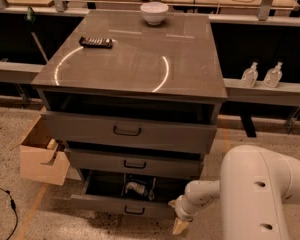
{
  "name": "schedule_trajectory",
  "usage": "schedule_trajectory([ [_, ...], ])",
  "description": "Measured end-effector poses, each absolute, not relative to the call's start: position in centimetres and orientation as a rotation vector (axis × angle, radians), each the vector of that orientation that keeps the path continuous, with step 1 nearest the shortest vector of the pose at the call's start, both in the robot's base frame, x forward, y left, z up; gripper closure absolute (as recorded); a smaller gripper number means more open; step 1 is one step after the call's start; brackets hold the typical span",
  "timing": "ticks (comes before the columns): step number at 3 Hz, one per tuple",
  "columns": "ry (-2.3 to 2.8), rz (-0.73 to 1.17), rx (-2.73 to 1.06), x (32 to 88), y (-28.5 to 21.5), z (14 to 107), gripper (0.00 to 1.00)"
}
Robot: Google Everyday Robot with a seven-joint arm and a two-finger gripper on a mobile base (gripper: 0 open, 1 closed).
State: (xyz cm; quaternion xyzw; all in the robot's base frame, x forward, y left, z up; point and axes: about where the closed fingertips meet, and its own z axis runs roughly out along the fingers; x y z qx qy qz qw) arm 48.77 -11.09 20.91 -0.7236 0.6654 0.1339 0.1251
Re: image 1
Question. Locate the grey drawer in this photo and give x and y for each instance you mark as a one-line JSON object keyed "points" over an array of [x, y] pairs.
{"points": [[133, 133], [102, 192], [135, 164]]}

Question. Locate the grey bottom drawer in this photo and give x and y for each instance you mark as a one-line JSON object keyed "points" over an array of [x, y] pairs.
{"points": [[102, 192]]}

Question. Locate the cardboard box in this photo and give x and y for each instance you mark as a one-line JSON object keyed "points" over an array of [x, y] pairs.
{"points": [[39, 154]]}

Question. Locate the black white snack bag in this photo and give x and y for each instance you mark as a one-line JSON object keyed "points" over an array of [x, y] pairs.
{"points": [[140, 185]]}

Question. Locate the grey top drawer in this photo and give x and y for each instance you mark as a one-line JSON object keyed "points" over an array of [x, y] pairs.
{"points": [[133, 133]]}

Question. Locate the grey middle drawer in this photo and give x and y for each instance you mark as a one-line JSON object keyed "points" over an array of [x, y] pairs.
{"points": [[135, 164]]}

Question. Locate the grey drawer cabinet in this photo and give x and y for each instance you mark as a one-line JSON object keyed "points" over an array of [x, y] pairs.
{"points": [[167, 73]]}

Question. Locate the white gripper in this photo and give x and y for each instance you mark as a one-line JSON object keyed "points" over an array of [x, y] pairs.
{"points": [[183, 210]]}

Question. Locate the left clear pump bottle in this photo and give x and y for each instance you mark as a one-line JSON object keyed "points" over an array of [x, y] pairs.
{"points": [[249, 76]]}

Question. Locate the right clear pump bottle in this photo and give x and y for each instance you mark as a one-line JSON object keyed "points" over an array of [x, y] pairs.
{"points": [[273, 76]]}

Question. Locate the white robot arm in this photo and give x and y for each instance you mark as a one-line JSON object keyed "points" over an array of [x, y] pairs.
{"points": [[254, 185]]}

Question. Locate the grey metal rail shelf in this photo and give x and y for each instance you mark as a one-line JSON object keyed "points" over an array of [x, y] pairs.
{"points": [[286, 94]]}

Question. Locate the clear pump bottle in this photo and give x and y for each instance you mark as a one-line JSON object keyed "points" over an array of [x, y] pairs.
{"points": [[249, 76], [273, 76]]}

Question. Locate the white ceramic bowl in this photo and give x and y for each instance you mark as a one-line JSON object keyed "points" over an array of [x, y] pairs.
{"points": [[154, 12]]}

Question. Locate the black remote control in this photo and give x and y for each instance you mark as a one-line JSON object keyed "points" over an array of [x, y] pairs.
{"points": [[96, 42]]}

